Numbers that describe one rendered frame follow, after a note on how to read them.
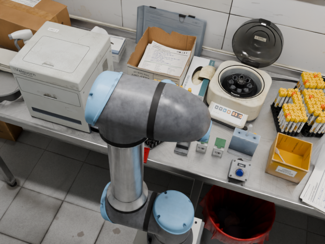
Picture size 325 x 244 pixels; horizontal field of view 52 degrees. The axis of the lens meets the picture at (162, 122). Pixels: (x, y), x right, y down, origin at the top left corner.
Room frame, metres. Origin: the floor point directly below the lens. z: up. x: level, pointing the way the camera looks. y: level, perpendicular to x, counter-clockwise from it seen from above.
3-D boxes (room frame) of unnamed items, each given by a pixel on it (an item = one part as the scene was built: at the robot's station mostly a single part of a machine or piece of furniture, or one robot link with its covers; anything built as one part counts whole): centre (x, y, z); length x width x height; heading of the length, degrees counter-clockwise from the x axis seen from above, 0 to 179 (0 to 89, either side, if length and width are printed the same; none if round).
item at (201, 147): (0.75, -0.16, 0.91); 0.05 x 0.04 x 0.07; 165
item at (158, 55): (1.16, 0.02, 0.95); 0.29 x 0.25 x 0.15; 165
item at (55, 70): (0.95, 0.38, 1.03); 0.31 x 0.27 x 0.30; 75
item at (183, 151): (0.76, -0.09, 0.89); 0.09 x 0.05 x 0.04; 165
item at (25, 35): (1.11, 0.61, 1.00); 0.09 x 0.08 x 0.24; 165
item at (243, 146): (0.76, -0.32, 0.92); 0.10 x 0.07 x 0.10; 70
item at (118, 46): (1.30, 0.33, 0.94); 0.22 x 0.12 x 0.13; 79
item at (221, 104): (1.01, -0.32, 0.94); 0.30 x 0.24 x 0.12; 156
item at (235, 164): (0.65, -0.30, 0.92); 0.13 x 0.07 x 0.08; 165
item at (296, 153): (0.70, -0.49, 0.93); 0.13 x 0.13 x 0.10; 71
